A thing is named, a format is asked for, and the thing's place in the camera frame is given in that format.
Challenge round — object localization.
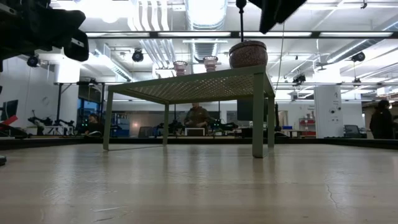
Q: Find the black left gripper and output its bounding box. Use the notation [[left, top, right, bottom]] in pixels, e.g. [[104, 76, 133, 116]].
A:
[[0, 0, 90, 63]]

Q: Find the pink speckled tealight bowl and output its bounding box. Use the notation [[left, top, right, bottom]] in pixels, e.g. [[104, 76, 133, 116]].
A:
[[228, 40, 269, 69]]

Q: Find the pink glass candle holder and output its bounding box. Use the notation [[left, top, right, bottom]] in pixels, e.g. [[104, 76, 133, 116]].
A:
[[203, 55, 219, 73], [173, 60, 188, 77]]

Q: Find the white hanging box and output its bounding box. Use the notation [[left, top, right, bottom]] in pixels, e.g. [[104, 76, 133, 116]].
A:
[[54, 60, 81, 84]]

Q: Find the black ceiling spotlight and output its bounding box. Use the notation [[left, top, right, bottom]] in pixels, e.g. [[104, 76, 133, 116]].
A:
[[131, 49, 144, 63], [292, 73, 307, 85], [26, 54, 40, 68], [351, 51, 366, 63]]

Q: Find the person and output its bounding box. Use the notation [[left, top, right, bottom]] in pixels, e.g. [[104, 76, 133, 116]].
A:
[[369, 99, 396, 140], [183, 102, 212, 136], [83, 113, 105, 137]]

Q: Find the black computer monitor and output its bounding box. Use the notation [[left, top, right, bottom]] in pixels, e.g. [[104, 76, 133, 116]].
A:
[[0, 99, 19, 122]]

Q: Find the green perforated metal shelf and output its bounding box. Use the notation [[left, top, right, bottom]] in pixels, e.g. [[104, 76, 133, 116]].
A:
[[103, 64, 276, 159]]

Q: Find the blue cabinet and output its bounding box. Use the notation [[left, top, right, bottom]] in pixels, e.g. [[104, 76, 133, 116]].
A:
[[110, 112, 131, 138]]

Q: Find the white pillar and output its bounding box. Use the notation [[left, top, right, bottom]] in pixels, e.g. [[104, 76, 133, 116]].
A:
[[313, 85, 345, 139]]

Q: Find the red shelf unit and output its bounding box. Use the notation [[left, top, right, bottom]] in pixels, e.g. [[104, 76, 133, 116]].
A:
[[298, 117, 315, 137]]

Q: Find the black office chair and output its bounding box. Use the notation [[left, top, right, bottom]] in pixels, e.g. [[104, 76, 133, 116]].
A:
[[343, 124, 368, 139]]

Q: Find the thin hanging cable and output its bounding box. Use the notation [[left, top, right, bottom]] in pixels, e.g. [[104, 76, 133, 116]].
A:
[[275, 22, 285, 91]]

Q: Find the silver ventilation duct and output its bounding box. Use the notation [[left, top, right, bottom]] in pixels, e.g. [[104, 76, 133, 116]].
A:
[[185, 0, 228, 63]]

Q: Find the black wall screen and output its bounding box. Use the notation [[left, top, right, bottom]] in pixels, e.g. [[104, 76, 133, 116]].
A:
[[236, 99, 259, 122]]

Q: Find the black aluminium table frame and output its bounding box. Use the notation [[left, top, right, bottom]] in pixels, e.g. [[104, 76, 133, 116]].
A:
[[0, 135, 398, 151]]

